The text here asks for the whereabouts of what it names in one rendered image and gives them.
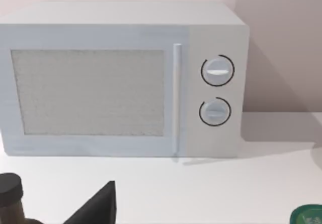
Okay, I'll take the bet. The small microwave knob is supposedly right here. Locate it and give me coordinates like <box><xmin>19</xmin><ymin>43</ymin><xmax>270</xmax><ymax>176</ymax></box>
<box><xmin>198</xmin><ymin>97</ymin><xmax>232</xmax><ymax>127</ymax></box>

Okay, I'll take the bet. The pale microwave oven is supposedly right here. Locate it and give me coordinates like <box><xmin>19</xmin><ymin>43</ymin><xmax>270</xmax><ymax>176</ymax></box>
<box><xmin>0</xmin><ymin>1</ymin><xmax>251</xmax><ymax>159</ymax></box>

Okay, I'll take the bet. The pale microwave door handle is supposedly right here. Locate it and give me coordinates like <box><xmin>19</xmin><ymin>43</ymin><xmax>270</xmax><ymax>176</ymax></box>
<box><xmin>172</xmin><ymin>42</ymin><xmax>183</xmax><ymax>158</ymax></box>

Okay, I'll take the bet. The microwave oven door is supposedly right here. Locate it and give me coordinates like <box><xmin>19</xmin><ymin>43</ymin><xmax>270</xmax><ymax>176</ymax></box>
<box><xmin>0</xmin><ymin>24</ymin><xmax>190</xmax><ymax>158</ymax></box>

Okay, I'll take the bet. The large microwave knob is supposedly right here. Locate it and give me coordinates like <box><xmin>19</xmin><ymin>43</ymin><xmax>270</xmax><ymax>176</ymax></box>
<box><xmin>200</xmin><ymin>54</ymin><xmax>235</xmax><ymax>87</ymax></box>

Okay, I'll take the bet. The brown bottle with black cap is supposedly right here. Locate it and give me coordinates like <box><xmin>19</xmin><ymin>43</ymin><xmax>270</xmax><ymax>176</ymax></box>
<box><xmin>0</xmin><ymin>173</ymin><xmax>42</xmax><ymax>224</ymax></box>

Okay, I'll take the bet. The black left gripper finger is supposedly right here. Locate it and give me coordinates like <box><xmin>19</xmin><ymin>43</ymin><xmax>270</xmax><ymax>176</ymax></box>
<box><xmin>62</xmin><ymin>180</ymin><xmax>117</xmax><ymax>224</ymax></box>

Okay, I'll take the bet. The green can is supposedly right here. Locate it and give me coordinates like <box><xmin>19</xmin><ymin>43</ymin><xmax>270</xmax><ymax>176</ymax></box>
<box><xmin>289</xmin><ymin>203</ymin><xmax>322</xmax><ymax>224</ymax></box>

